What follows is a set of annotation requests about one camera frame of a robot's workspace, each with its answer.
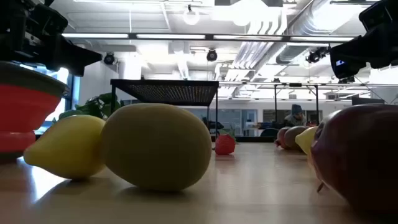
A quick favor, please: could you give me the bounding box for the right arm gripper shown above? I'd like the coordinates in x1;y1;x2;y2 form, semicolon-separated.
330;0;398;80

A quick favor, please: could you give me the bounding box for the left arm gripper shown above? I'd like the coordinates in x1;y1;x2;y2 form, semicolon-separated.
0;0;103;77

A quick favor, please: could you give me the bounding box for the red collapsible colander grey rim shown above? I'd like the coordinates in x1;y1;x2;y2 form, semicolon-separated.
0;60;71;161

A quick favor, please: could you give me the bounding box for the yellow plastic lemon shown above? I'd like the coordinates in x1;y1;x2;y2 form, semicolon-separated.
23;114;106;180
294;126;320;156

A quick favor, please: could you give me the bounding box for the brown plastic kiwi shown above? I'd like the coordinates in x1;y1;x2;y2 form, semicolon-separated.
284;125;310;152

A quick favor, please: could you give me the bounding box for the small red plastic fruit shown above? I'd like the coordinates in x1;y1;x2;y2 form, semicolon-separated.
274;126;290;149

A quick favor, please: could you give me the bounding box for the yellow-green plastic mango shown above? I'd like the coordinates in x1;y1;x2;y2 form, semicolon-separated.
99;102;213;192

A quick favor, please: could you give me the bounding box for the red plastic strawberry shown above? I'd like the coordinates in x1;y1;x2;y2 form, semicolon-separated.
215;129;238;156

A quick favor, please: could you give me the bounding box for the dark background monitor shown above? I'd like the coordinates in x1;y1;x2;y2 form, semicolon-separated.
351;96;386;106

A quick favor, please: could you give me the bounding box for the green leafy potted plant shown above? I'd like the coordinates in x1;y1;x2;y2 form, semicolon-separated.
57;92;123;123

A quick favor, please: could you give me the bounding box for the person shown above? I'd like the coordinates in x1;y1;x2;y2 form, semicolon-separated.
281;104;308;128

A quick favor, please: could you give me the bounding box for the dark red plastic apple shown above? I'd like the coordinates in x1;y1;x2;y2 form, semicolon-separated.
310;104;398;216

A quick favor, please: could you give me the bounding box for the long ceiling light strip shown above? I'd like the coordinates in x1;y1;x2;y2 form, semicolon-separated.
62;32;355;44

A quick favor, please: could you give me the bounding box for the black perforated metal shelf rack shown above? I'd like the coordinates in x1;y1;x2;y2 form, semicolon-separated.
110;78;220;150

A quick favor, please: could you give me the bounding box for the black chair back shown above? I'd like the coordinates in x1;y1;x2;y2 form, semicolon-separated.
259;127;280;138

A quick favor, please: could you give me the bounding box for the small orange plastic pear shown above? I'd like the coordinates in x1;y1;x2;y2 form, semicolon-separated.
307;151;326;193

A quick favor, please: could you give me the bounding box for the round white ceiling lamp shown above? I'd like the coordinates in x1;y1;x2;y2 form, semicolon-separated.
182;7;200;26

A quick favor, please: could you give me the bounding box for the silver ventilation duct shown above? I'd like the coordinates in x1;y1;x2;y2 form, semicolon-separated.
275;0;368;65

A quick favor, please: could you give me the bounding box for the black metal frame table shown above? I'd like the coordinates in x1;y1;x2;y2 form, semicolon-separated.
273;83;320;125

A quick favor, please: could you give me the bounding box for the black aluminium rig frame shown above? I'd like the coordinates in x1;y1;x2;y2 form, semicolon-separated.
211;136;279;143

